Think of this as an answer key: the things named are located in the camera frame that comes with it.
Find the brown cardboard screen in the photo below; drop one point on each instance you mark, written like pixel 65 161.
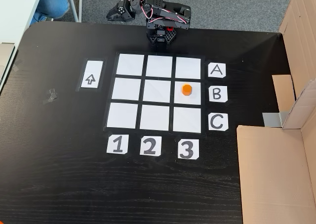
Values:
pixel 271 172

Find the small clear tape piece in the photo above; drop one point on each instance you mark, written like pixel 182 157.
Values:
pixel 17 65

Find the paper sheet number 2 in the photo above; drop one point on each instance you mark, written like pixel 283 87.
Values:
pixel 150 146

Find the white paper grid square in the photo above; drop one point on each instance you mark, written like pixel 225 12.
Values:
pixel 188 68
pixel 122 115
pixel 154 117
pixel 130 64
pixel 156 90
pixel 159 66
pixel 195 100
pixel 126 89
pixel 186 119

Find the white arrow paper sheet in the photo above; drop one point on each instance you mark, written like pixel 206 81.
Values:
pixel 96 75

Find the paper sheet number 1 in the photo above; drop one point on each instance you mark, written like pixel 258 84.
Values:
pixel 117 144

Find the paper sheet letter C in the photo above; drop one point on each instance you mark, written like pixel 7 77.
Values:
pixel 218 121

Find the crumpled clear tape pieces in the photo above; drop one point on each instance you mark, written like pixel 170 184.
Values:
pixel 50 96

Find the round orange token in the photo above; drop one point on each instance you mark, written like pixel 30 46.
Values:
pixel 186 90

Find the paper sheet letter A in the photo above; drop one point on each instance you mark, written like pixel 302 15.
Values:
pixel 217 70

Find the grey tape strip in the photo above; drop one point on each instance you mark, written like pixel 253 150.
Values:
pixel 271 119

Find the paper sheet number 3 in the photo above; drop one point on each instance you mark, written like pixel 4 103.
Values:
pixel 188 149

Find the white table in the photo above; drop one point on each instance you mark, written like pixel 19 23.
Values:
pixel 17 11

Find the paper sheet letter B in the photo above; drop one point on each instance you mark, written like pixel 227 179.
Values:
pixel 218 94

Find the person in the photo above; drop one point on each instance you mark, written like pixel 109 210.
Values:
pixel 51 4

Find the grey metal frame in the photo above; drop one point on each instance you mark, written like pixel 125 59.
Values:
pixel 79 9

